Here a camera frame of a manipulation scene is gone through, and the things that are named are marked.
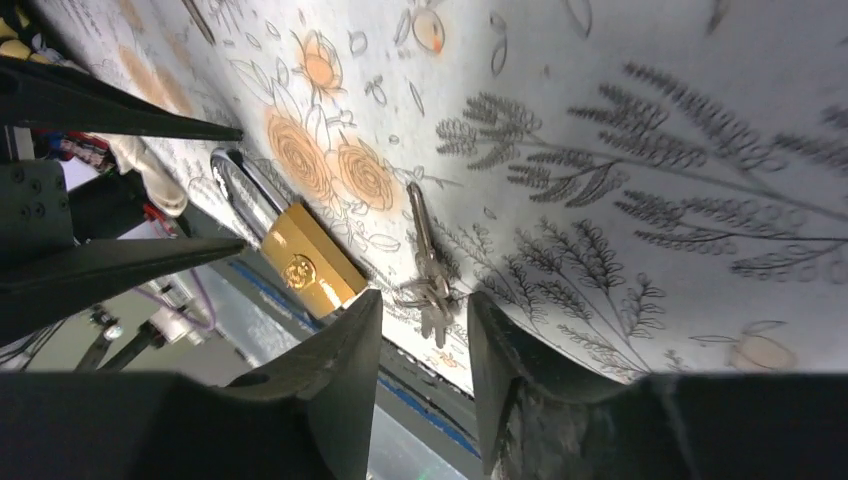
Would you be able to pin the colourful comic print cloth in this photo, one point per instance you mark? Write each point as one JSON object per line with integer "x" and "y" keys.
{"x": 65, "y": 146}

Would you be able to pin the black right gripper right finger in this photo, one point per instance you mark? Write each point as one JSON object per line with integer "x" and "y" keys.
{"x": 541, "y": 415}

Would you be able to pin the brass padlock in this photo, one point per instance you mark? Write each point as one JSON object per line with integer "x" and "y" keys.
{"x": 308, "y": 261}

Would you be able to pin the small brass key bunch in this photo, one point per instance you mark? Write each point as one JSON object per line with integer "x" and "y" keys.
{"x": 430, "y": 290}

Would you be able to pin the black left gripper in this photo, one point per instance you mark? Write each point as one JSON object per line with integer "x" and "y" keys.
{"x": 44, "y": 277}

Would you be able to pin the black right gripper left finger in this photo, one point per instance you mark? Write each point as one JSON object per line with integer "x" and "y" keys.
{"x": 305, "y": 415}

